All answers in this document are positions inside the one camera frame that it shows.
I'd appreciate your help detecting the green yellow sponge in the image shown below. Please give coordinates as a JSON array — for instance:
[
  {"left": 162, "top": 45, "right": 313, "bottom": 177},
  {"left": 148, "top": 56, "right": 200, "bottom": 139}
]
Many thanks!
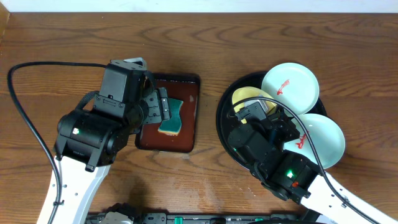
[{"left": 158, "top": 98, "right": 183, "bottom": 136}]

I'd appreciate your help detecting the light green plate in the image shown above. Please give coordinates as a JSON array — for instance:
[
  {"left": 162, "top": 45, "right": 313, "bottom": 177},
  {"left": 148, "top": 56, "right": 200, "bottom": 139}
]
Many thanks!
[
  {"left": 284, "top": 113, "right": 346, "bottom": 169},
  {"left": 261, "top": 62, "right": 320, "bottom": 115}
]

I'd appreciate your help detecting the yellow plate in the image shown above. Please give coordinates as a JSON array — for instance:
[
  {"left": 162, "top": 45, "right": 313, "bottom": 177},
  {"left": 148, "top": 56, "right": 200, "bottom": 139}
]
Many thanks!
[{"left": 231, "top": 86, "right": 277, "bottom": 113}]

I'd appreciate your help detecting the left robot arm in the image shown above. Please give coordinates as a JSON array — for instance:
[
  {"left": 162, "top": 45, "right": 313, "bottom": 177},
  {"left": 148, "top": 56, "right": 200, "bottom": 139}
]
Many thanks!
[{"left": 37, "top": 57, "right": 171, "bottom": 223}]

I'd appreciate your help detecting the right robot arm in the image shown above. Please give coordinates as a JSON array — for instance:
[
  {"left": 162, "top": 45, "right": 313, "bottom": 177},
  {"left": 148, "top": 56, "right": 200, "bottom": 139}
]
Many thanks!
[{"left": 228, "top": 105, "right": 396, "bottom": 223}]

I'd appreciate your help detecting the rectangular brown water tray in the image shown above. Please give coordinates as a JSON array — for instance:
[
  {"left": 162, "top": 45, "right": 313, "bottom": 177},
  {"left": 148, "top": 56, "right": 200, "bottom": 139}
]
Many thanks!
[{"left": 135, "top": 73, "right": 200, "bottom": 153}]

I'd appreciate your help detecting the round black tray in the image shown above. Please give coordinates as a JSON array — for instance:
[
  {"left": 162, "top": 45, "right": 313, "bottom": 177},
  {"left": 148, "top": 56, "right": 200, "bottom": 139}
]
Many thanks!
[{"left": 216, "top": 71, "right": 327, "bottom": 175}]

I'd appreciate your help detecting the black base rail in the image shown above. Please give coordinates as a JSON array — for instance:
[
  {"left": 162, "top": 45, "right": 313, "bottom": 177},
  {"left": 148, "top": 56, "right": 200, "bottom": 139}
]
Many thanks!
[{"left": 85, "top": 203, "right": 320, "bottom": 224}]

